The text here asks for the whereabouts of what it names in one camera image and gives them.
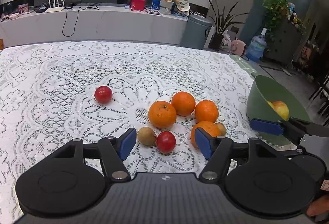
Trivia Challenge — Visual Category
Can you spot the left red cherry tomato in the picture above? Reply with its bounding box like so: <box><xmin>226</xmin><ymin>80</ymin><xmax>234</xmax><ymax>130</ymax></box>
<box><xmin>156</xmin><ymin>131</ymin><xmax>176</xmax><ymax>154</ymax></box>

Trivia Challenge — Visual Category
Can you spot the blue water jug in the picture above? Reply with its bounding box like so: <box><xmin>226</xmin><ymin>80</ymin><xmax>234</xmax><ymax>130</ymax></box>
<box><xmin>245</xmin><ymin>28</ymin><xmax>267</xmax><ymax>63</ymax></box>

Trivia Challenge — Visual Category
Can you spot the pink piggy heater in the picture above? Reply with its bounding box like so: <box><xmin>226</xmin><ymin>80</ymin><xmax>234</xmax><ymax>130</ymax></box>
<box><xmin>230</xmin><ymin>38</ymin><xmax>246</xmax><ymax>57</ymax></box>

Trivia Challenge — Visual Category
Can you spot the black dining chair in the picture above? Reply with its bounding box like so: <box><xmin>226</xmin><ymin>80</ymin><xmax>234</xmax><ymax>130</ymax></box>
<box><xmin>308</xmin><ymin>72</ymin><xmax>328</xmax><ymax>116</ymax></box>

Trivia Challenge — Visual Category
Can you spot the brown longan right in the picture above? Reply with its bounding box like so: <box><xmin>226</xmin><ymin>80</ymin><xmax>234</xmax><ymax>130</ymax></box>
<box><xmin>216</xmin><ymin>122</ymin><xmax>226</xmax><ymax>136</ymax></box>

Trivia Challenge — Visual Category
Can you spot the green checked table mat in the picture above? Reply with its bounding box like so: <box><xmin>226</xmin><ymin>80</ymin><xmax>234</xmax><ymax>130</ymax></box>
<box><xmin>230</xmin><ymin>55</ymin><xmax>257</xmax><ymax>78</ymax></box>

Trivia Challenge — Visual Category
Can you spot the green colander bowl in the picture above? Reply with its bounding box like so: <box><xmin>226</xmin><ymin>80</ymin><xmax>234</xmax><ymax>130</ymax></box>
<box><xmin>246</xmin><ymin>74</ymin><xmax>312</xmax><ymax>146</ymax></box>

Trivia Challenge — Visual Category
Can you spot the white wifi router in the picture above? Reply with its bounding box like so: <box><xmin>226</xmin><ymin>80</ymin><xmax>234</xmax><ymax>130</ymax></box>
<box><xmin>45</xmin><ymin>0</ymin><xmax>65</xmax><ymax>13</ymax></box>

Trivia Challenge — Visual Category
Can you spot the white tv cabinet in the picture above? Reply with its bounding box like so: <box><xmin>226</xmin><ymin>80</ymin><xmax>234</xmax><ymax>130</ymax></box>
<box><xmin>1</xmin><ymin>6</ymin><xmax>187</xmax><ymax>47</ymax></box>

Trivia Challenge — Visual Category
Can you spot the white lace tablecloth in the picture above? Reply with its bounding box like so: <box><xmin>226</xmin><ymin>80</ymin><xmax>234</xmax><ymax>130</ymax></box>
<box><xmin>1</xmin><ymin>41</ymin><xmax>254</xmax><ymax>223</ymax></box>

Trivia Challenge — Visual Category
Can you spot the orange back left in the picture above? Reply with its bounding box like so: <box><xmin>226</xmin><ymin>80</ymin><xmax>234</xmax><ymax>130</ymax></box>
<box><xmin>148</xmin><ymin>101</ymin><xmax>177</xmax><ymax>128</ymax></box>

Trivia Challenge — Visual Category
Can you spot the person right hand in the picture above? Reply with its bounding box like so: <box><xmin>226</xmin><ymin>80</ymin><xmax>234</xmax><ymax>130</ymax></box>
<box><xmin>306</xmin><ymin>194</ymin><xmax>329</xmax><ymax>217</ymax></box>

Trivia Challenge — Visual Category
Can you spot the brown longan left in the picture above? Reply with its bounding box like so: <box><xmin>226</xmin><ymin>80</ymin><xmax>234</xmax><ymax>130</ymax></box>
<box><xmin>137</xmin><ymin>127</ymin><xmax>157</xmax><ymax>146</ymax></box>

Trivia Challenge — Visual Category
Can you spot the orange front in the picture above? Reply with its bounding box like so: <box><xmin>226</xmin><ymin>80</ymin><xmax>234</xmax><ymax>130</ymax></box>
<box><xmin>190</xmin><ymin>121</ymin><xmax>221</xmax><ymax>148</ymax></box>

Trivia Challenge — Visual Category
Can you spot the potted plant by bin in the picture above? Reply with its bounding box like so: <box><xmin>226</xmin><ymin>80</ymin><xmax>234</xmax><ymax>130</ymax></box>
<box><xmin>208</xmin><ymin>0</ymin><xmax>249</xmax><ymax>51</ymax></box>

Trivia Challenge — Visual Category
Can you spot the brown longan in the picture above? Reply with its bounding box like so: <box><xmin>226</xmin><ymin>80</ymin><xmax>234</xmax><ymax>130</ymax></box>
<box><xmin>216</xmin><ymin>122</ymin><xmax>226</xmax><ymax>136</ymax></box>
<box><xmin>137</xmin><ymin>127</ymin><xmax>157</xmax><ymax>146</ymax></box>

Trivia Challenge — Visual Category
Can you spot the lone red cherry tomato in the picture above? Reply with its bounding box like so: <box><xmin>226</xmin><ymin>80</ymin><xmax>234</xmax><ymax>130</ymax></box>
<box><xmin>94</xmin><ymin>86</ymin><xmax>113</xmax><ymax>104</ymax></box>

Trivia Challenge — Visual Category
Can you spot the orange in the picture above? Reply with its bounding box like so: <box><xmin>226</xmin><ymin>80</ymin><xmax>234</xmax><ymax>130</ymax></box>
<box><xmin>195</xmin><ymin>100</ymin><xmax>219</xmax><ymax>123</ymax></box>
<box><xmin>148</xmin><ymin>101</ymin><xmax>177</xmax><ymax>128</ymax></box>
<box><xmin>190</xmin><ymin>121</ymin><xmax>221</xmax><ymax>148</ymax></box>
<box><xmin>171</xmin><ymin>92</ymin><xmax>196</xmax><ymax>117</ymax></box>

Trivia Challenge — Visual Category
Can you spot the grey pedal trash bin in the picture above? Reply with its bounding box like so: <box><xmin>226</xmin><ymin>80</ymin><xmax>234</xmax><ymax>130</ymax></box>
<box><xmin>180</xmin><ymin>14</ymin><xmax>212</xmax><ymax>49</ymax></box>

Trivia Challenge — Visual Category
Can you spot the red box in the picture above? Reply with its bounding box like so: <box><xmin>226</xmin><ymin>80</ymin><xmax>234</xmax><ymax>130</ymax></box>
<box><xmin>130</xmin><ymin>0</ymin><xmax>146</xmax><ymax>11</ymax></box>

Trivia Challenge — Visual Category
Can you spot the dark plant shelf cabinet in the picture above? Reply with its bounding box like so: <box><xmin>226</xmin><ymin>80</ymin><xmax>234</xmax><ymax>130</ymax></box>
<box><xmin>263</xmin><ymin>0</ymin><xmax>305</xmax><ymax>65</ymax></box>

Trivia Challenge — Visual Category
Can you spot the yellow-green pear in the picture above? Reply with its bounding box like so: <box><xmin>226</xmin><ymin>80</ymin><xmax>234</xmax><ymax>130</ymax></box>
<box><xmin>266</xmin><ymin>100</ymin><xmax>275</xmax><ymax>110</ymax></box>

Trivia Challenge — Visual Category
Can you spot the orange back right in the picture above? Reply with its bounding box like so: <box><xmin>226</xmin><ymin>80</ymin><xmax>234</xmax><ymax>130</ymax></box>
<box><xmin>171</xmin><ymin>92</ymin><xmax>196</xmax><ymax>117</ymax></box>

